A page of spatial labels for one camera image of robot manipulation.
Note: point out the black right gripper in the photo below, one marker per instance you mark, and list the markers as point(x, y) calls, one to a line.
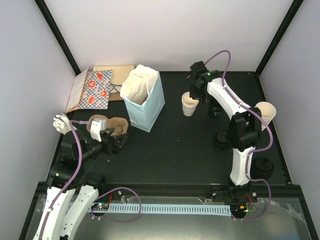
point(193, 94)

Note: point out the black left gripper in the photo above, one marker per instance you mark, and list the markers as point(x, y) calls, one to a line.
point(116, 147)

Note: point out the light blue paper bag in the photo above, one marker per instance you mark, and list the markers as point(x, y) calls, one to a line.
point(143, 95)

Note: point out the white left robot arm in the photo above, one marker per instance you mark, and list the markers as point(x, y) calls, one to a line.
point(70, 191)

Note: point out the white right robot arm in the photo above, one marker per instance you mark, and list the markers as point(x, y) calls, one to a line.
point(244, 128)

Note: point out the black paper cup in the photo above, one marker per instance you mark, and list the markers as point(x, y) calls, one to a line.
point(214, 108)

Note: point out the brown kraft paper bag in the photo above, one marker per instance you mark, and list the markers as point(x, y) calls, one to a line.
point(115, 97)

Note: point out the blue checkered paper bag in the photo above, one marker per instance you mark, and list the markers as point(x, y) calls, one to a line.
point(97, 89)

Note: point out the white orange-edged paper bag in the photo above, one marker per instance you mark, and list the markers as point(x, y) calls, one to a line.
point(76, 91)

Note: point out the tan kraft paper bag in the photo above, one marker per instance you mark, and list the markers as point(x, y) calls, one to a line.
point(119, 75)

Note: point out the small electronics board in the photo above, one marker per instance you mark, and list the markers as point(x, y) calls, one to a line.
point(100, 206)

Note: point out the tall stack of paper cups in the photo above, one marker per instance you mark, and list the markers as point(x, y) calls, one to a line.
point(268, 111)

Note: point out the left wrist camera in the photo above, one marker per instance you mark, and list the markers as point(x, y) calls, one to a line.
point(97, 125)

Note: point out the light blue slotted cable duct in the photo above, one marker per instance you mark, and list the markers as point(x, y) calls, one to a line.
point(167, 209)

